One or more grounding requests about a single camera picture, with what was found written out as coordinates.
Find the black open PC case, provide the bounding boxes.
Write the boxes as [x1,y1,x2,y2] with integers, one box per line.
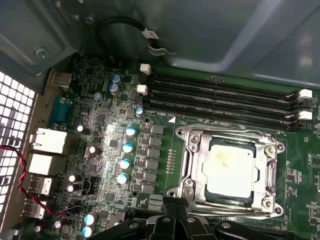
[0,0,320,226]

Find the green motherboard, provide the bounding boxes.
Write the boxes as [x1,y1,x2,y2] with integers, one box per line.
[9,52,320,240]

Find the black cable white label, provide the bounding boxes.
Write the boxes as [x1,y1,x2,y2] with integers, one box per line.
[94,15,161,57]

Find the metal socket cover frame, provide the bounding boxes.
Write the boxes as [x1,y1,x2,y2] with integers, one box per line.
[188,131,278,213]

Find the wire locking lever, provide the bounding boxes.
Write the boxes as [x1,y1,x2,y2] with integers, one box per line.
[186,125,285,148]
[189,199,278,220]

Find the RAM slot white clips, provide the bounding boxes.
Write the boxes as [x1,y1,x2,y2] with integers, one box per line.
[139,64,313,100]
[136,84,313,121]

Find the metal CPU socket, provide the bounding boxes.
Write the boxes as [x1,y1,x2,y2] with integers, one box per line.
[165,123,288,221]

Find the silver CPU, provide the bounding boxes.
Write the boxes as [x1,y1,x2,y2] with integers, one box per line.
[201,136,258,209]

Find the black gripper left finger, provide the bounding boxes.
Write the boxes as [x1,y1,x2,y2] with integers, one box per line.
[87,197,177,240]

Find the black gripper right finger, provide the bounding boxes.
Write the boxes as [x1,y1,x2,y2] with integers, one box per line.
[176,197,288,240]

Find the red black twisted wire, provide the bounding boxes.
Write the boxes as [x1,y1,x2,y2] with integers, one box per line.
[0,144,67,218]

